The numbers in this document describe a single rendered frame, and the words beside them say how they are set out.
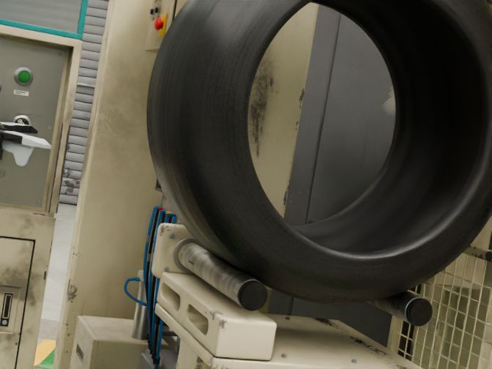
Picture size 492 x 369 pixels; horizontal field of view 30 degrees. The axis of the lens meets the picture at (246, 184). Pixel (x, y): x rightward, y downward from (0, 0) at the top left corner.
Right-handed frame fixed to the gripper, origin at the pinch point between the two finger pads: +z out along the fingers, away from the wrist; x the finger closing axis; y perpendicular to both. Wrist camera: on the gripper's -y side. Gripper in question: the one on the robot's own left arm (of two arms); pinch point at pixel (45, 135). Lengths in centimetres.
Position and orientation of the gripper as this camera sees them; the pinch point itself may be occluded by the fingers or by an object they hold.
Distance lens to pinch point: 185.4
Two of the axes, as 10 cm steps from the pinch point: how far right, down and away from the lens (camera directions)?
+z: 9.0, 1.2, 4.2
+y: -2.2, 9.6, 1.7
